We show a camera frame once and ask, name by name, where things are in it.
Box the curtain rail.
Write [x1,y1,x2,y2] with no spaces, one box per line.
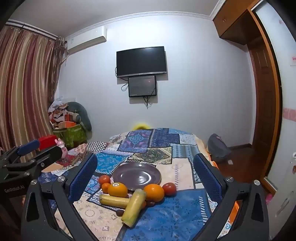
[6,20,58,40]

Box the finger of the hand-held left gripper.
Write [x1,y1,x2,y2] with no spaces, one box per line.
[5,146,63,177]
[0,139,41,166]

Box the white air conditioner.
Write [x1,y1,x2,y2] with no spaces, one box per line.
[65,26,107,55]

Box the white sliding wardrobe door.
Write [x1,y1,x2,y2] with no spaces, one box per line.
[252,2,296,218]

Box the orange box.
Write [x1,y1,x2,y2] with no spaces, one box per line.
[58,121,77,129]

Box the red box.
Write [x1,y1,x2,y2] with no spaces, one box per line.
[38,136,58,151]

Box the grey plush pillow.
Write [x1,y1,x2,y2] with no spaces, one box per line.
[67,101,92,131]

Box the striped red curtain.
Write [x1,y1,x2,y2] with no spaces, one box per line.
[0,22,68,163]

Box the yellow sugarcane piece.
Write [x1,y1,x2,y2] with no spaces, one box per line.
[121,189,148,227]
[99,194,130,208]

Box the purple round plate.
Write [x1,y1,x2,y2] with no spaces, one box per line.
[112,162,162,192]

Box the small black wall monitor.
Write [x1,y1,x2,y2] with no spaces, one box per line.
[128,75,157,98]

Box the green storage box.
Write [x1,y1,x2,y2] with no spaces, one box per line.
[53,124,87,150]

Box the orange with sticker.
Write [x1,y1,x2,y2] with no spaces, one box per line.
[107,182,128,198]

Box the pink toy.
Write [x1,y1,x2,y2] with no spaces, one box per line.
[56,138,68,158]

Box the green box with clutter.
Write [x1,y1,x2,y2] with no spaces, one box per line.
[48,97,77,129]

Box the grey backpack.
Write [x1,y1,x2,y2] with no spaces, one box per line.
[207,134,232,163]

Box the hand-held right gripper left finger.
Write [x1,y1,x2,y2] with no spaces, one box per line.
[21,152,99,241]

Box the brown wooden door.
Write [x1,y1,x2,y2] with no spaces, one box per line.
[247,42,278,150]

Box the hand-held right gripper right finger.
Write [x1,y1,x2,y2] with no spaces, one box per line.
[193,153,270,241]

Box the wooden overhead cabinet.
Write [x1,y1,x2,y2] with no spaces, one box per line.
[213,0,256,45]

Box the black wall television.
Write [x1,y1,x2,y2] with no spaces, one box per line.
[116,46,167,78]

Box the plain orange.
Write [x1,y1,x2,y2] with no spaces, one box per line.
[143,184,165,202]

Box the blue patchwork blanket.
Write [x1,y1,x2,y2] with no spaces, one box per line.
[38,127,238,241]

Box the black television cable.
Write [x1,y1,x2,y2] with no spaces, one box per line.
[115,67,129,92]

